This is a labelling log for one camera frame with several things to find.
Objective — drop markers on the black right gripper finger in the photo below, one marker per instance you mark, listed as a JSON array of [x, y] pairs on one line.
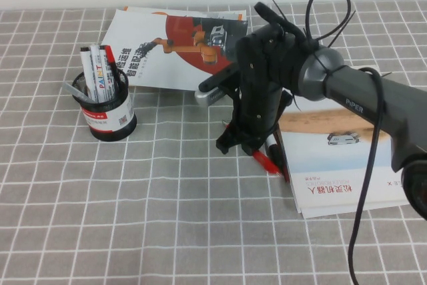
[[227, 141], [251, 147]]

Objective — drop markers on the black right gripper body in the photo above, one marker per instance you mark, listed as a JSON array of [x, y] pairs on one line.
[[257, 81]]

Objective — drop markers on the brochure with orange robot arm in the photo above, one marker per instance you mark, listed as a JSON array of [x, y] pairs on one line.
[[146, 48]]

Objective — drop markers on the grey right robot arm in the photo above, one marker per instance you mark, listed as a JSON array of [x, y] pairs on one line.
[[360, 98]]

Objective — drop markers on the black mesh pen holder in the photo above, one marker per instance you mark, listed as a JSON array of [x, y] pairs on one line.
[[113, 118]]

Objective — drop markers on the black pen with red cap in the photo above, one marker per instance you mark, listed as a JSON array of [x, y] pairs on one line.
[[109, 55]]

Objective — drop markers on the grey pen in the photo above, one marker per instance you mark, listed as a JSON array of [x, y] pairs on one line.
[[78, 93]]

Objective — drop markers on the white marker with black cap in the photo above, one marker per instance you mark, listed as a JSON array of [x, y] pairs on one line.
[[275, 155]]

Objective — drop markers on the dark red pencil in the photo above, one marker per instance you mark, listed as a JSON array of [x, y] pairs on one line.
[[286, 173]]

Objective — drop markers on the black zip tie loop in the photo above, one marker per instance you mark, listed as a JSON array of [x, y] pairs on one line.
[[313, 44]]

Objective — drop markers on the white brochure with orange corners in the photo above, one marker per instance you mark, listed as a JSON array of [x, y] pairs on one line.
[[227, 14]]

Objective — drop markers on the brochure with desert photo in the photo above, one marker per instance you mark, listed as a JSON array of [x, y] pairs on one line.
[[333, 165]]

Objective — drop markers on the grey checkered tablecloth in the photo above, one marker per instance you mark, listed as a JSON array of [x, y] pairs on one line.
[[166, 215]]

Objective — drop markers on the white paint marker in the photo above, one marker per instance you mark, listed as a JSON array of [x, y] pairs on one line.
[[87, 71], [101, 74]]

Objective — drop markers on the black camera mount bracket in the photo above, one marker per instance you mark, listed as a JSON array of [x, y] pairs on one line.
[[217, 79]]

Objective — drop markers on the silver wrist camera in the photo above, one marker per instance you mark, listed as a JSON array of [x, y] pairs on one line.
[[208, 96]]

